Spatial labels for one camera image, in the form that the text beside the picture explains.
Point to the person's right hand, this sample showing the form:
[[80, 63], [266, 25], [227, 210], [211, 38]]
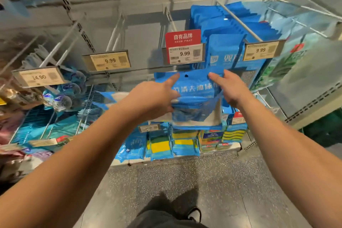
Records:
[[235, 90]]

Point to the person's left hand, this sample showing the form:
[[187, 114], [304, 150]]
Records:
[[152, 99]]

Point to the blue cloth packet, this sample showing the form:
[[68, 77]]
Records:
[[195, 102]]

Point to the blue steel-cloth packets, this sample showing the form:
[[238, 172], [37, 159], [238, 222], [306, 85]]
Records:
[[219, 27]]

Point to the person's right forearm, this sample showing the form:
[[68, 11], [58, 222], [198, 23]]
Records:
[[294, 155]]

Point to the person's grey trousers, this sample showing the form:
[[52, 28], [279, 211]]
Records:
[[160, 220]]

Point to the person's black shoe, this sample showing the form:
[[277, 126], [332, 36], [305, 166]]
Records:
[[193, 214]]

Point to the striped sponge packets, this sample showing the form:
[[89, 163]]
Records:
[[222, 135]]

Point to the yellowish price tag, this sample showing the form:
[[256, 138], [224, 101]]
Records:
[[109, 60], [262, 50], [38, 76]]

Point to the yellow green sponge packets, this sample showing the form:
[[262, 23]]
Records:
[[160, 147]]

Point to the blue glove packets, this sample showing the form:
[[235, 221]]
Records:
[[132, 147]]

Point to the clear packets with green print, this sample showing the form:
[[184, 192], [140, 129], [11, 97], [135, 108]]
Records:
[[283, 65]]

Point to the red white price tag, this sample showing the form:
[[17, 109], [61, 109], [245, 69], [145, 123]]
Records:
[[183, 54]]

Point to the metal peg hook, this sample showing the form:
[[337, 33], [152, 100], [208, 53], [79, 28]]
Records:
[[61, 43], [240, 22], [169, 25], [115, 33]]

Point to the teal cloth packets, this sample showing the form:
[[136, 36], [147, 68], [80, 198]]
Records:
[[64, 123]]

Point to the dark green goods pile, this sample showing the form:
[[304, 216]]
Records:
[[323, 129]]

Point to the pink goods pile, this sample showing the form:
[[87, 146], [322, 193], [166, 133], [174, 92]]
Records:
[[13, 145]]

